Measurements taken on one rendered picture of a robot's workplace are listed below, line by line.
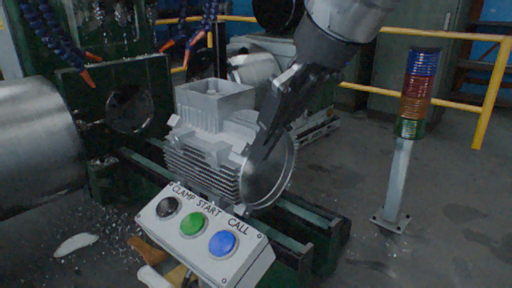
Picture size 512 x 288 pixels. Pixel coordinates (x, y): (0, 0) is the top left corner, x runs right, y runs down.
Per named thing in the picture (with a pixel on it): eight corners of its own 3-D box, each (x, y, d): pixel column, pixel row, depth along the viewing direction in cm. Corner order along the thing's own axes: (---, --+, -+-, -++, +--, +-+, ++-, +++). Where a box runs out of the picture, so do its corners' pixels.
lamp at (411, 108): (393, 114, 71) (396, 94, 69) (402, 108, 75) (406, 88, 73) (422, 122, 68) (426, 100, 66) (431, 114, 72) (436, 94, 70)
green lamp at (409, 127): (389, 134, 73) (393, 114, 71) (399, 126, 77) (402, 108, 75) (418, 142, 69) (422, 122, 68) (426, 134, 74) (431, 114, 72)
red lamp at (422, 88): (396, 94, 69) (400, 72, 67) (406, 88, 73) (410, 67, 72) (426, 100, 66) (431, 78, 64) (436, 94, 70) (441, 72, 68)
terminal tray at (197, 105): (176, 122, 68) (173, 86, 65) (215, 108, 75) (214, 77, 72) (217, 138, 61) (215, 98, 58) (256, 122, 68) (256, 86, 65)
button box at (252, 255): (150, 238, 47) (130, 216, 43) (186, 201, 50) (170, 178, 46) (239, 310, 36) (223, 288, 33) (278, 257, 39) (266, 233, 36)
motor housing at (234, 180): (167, 194, 72) (156, 109, 64) (230, 162, 85) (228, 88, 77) (234, 236, 60) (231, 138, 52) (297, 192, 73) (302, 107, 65)
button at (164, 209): (156, 217, 44) (150, 209, 42) (173, 200, 45) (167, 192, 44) (170, 226, 42) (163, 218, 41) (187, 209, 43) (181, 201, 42)
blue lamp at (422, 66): (400, 72, 67) (404, 50, 66) (410, 67, 72) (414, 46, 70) (431, 78, 64) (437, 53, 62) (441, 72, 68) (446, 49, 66)
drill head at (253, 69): (166, 128, 107) (157, 47, 96) (253, 99, 134) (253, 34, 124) (221, 152, 91) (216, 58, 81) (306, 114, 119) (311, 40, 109)
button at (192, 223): (180, 234, 41) (174, 226, 39) (197, 215, 42) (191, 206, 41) (196, 246, 39) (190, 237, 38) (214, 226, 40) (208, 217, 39)
